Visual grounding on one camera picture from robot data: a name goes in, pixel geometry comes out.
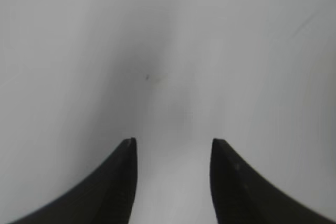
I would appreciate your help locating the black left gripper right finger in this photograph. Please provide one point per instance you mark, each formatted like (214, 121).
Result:
(242, 195)

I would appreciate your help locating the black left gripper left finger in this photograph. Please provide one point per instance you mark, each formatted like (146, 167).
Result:
(105, 196)

